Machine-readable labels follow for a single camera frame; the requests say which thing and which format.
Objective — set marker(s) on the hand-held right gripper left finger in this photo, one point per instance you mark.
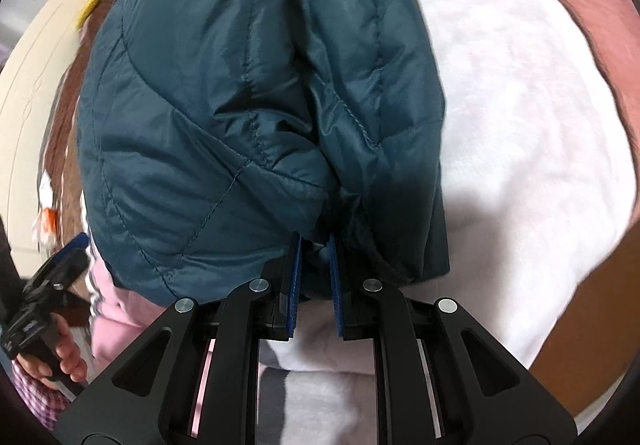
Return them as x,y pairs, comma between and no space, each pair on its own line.
294,285

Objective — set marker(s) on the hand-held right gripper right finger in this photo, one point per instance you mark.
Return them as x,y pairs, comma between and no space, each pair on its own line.
336,285

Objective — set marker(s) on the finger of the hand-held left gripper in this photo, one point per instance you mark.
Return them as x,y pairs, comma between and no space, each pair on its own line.
74,247

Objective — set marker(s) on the teal puffer jacket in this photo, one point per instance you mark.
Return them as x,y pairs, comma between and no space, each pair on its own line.
200,125

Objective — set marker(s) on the person's left forearm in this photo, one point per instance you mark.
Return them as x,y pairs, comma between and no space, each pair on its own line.
35,400

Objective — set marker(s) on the person's left hand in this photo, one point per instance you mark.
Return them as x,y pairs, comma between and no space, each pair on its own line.
67,350

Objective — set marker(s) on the orange and white packet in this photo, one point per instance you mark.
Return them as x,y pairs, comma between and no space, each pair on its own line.
47,220

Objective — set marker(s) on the pink white brown blanket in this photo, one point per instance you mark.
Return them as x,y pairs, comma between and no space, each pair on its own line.
525,175

